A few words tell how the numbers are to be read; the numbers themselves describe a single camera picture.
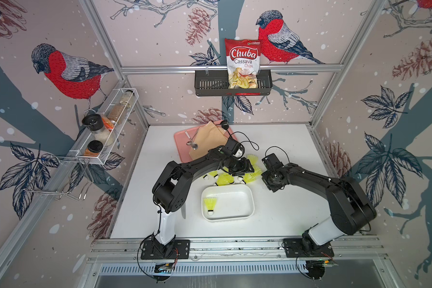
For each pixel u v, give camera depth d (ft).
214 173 3.12
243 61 2.69
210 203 2.74
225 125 3.88
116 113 2.55
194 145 3.62
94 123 2.04
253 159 3.21
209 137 3.73
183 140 3.69
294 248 2.39
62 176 1.87
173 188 1.64
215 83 3.31
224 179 2.95
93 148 1.95
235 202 2.88
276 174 2.20
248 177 3.03
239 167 2.62
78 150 2.07
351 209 1.46
